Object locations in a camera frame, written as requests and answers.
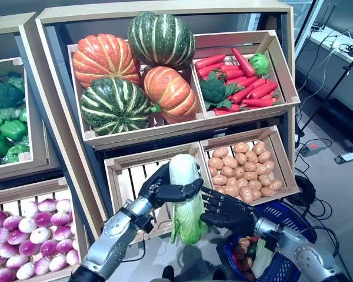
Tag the small red fruit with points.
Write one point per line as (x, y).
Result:
(253, 239)

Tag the slatted wooden cabbage crate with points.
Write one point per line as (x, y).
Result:
(129, 161)

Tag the napa cabbage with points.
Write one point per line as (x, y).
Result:
(182, 170)
(261, 261)

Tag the glass door cabinet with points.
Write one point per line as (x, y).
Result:
(303, 14)

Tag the blue plastic shopping basket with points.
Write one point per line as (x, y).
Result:
(300, 227)

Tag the pale green cauliflower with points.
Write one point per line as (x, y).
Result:
(9, 113)

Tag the large orange pumpkin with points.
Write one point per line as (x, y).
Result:
(106, 58)

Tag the wooden potato crate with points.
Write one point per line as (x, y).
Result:
(283, 160)

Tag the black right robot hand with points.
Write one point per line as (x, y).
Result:
(232, 214)

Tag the grey power strip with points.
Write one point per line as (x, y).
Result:
(311, 149)

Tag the leafy green vegetable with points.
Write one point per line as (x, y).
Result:
(16, 80)

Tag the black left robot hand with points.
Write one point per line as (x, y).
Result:
(170, 194)

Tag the white desk leg with caster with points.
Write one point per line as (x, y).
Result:
(350, 156)

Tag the green striped pumpkin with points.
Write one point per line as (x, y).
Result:
(114, 105)
(160, 39)

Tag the white long table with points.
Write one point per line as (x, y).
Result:
(326, 73)

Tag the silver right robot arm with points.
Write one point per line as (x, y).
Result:
(306, 252)

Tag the light green cabbage head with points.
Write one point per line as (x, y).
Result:
(259, 64)

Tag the wooden turnip crate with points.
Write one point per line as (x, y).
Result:
(23, 191)

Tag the red carrot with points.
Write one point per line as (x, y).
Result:
(259, 102)
(263, 90)
(210, 70)
(234, 74)
(244, 80)
(210, 61)
(247, 89)
(243, 61)
(223, 111)
(229, 67)

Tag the wooden green pepper crate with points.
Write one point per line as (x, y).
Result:
(36, 126)

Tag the black router with antennas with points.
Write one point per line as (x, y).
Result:
(316, 28)

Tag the wooden pumpkin crate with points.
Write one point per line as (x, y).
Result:
(164, 127)

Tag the dark green broccoli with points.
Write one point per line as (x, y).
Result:
(4, 95)
(213, 91)

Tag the wooden carrot crate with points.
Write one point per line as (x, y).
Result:
(282, 76)

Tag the small green pepper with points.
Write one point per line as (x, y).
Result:
(252, 249)

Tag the wooden display shelf frame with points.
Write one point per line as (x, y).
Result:
(164, 11)

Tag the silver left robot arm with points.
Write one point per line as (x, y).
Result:
(111, 235)

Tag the small orange pumpkin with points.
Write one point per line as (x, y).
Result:
(170, 91)

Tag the black tripod stand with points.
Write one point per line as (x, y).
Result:
(345, 69)

